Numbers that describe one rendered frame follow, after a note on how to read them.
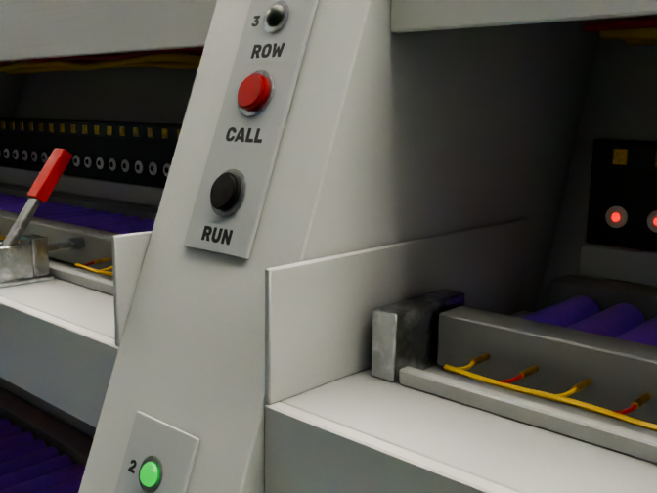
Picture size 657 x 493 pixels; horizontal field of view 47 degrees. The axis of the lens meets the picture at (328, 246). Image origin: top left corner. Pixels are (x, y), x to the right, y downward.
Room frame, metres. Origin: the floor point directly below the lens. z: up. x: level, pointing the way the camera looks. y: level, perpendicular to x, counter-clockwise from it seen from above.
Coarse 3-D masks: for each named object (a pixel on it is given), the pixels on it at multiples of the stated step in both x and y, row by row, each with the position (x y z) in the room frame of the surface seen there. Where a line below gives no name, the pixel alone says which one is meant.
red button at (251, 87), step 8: (248, 80) 0.31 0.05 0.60; (256, 80) 0.30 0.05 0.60; (264, 80) 0.30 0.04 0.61; (240, 88) 0.31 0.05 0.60; (248, 88) 0.30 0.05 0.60; (256, 88) 0.30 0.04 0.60; (264, 88) 0.30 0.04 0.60; (240, 96) 0.31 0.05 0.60; (248, 96) 0.30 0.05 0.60; (256, 96) 0.30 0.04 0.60; (264, 96) 0.30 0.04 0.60; (240, 104) 0.31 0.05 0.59; (248, 104) 0.30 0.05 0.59; (256, 104) 0.30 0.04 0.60
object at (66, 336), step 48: (96, 192) 0.69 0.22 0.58; (144, 192) 0.63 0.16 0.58; (144, 240) 0.34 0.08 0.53; (0, 288) 0.45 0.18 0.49; (48, 288) 0.45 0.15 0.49; (0, 336) 0.42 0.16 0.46; (48, 336) 0.38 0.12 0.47; (96, 336) 0.35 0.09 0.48; (48, 384) 0.39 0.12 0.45; (96, 384) 0.36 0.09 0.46
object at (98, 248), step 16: (0, 224) 0.57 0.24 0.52; (32, 224) 0.53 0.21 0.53; (48, 224) 0.53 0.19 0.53; (64, 224) 0.53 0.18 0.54; (0, 240) 0.57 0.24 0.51; (48, 240) 0.52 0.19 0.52; (64, 240) 0.51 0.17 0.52; (96, 240) 0.48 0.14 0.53; (48, 256) 0.53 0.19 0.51; (64, 256) 0.51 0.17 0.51; (80, 256) 0.50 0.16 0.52; (96, 256) 0.49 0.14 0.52; (96, 272) 0.46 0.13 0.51
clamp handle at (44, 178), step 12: (60, 156) 0.46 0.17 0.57; (48, 168) 0.46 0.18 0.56; (60, 168) 0.47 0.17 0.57; (36, 180) 0.47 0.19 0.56; (48, 180) 0.46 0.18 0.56; (36, 192) 0.46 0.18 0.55; (48, 192) 0.46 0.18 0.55; (36, 204) 0.46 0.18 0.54; (24, 216) 0.46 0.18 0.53; (12, 228) 0.46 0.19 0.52; (24, 228) 0.46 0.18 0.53; (12, 240) 0.45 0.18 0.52
